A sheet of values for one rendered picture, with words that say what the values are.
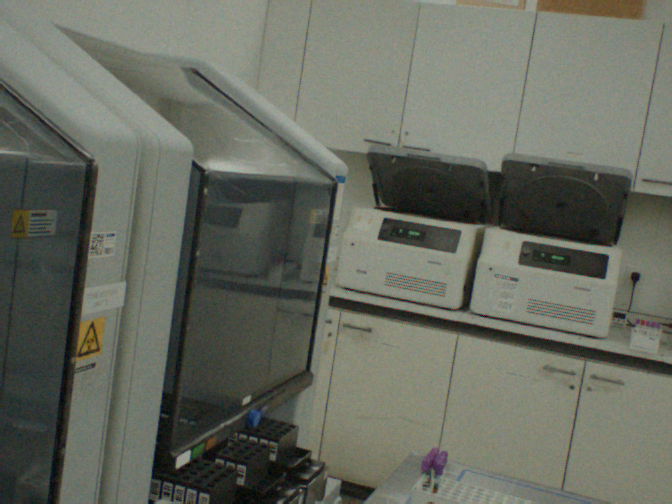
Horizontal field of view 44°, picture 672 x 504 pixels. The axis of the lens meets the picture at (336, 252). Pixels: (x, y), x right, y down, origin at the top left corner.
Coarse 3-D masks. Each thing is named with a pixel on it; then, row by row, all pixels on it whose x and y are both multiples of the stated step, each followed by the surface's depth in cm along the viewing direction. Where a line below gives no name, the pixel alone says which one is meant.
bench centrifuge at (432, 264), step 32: (384, 160) 370; (416, 160) 361; (448, 160) 355; (480, 160) 352; (384, 192) 396; (416, 192) 386; (448, 192) 377; (480, 192) 369; (352, 224) 361; (384, 224) 355; (416, 224) 353; (448, 224) 350; (480, 224) 375; (352, 256) 358; (384, 256) 353; (416, 256) 348; (448, 256) 344; (352, 288) 359; (384, 288) 353; (416, 288) 349; (448, 288) 344
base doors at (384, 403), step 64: (384, 320) 354; (320, 384) 364; (384, 384) 355; (448, 384) 347; (512, 384) 338; (576, 384) 329; (640, 384) 323; (320, 448) 367; (384, 448) 357; (448, 448) 348; (512, 448) 339; (576, 448) 332; (640, 448) 325
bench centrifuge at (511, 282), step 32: (512, 160) 350; (544, 160) 347; (512, 192) 368; (544, 192) 361; (576, 192) 355; (608, 192) 349; (512, 224) 387; (544, 224) 379; (576, 224) 373; (608, 224) 367; (480, 256) 344; (512, 256) 339; (544, 256) 336; (576, 256) 333; (608, 256) 331; (480, 288) 341; (512, 288) 337; (544, 288) 333; (576, 288) 330; (608, 288) 326; (544, 320) 334; (576, 320) 331; (608, 320) 328
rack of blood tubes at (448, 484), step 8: (448, 480) 157; (416, 488) 150; (440, 488) 152; (448, 488) 153; (456, 488) 153; (464, 488) 154; (472, 488) 156; (480, 488) 155; (416, 496) 149; (424, 496) 149; (432, 496) 148; (440, 496) 148; (448, 496) 149; (456, 496) 149; (464, 496) 150; (472, 496) 150; (480, 496) 151; (488, 496) 153; (496, 496) 152; (504, 496) 153; (512, 496) 153
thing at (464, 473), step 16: (400, 464) 179; (416, 464) 181; (448, 464) 184; (464, 464) 185; (400, 480) 170; (416, 480) 171; (464, 480) 175; (480, 480) 177; (496, 480) 178; (512, 480) 180; (384, 496) 160; (400, 496) 162; (528, 496) 172; (544, 496) 173; (560, 496) 175; (576, 496) 176
